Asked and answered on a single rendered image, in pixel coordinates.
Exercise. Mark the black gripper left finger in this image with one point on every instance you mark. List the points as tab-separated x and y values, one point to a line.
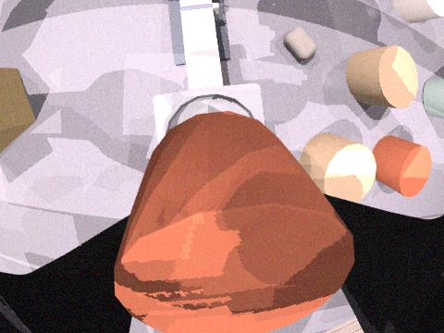
73	294

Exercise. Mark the reddish-brown cylinder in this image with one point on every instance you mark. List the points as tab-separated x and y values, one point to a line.
403	166

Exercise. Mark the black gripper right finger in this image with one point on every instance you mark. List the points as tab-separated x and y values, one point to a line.
398	266

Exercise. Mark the tan cardboard cylinder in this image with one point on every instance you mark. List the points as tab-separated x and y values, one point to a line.
340	167
383	76

